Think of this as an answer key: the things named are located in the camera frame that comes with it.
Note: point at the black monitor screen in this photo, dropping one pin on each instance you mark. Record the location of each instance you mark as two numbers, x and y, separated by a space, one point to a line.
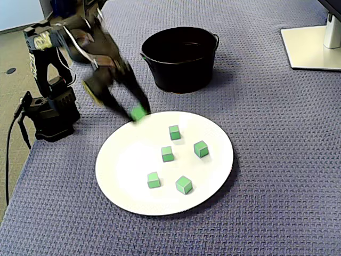
336 4

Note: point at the round black floor cover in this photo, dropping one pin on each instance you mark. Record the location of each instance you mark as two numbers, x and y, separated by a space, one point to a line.
11 70

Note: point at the blue woven table cloth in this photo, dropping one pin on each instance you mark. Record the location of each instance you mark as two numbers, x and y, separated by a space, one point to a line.
266 160

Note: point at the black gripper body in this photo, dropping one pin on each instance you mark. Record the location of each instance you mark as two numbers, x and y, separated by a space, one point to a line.
120 80

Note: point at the black metal bucket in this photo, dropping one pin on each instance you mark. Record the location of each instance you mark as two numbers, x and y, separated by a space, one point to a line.
183 77

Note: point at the dark chair frame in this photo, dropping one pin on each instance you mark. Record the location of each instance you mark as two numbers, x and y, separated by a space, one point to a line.
89 5

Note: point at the green cube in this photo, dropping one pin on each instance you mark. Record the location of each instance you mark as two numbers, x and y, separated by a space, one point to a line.
153 180
138 112
167 154
201 148
183 184
174 132

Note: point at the silver monitor stand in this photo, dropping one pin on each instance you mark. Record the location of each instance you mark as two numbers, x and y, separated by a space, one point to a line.
303 48

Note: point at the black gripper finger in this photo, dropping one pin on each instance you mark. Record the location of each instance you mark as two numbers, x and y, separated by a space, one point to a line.
134 88
114 104

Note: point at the dark blue bin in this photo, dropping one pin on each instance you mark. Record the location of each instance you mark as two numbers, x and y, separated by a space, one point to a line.
60 8

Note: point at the white round plate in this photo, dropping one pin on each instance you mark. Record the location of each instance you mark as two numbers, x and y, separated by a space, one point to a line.
122 192

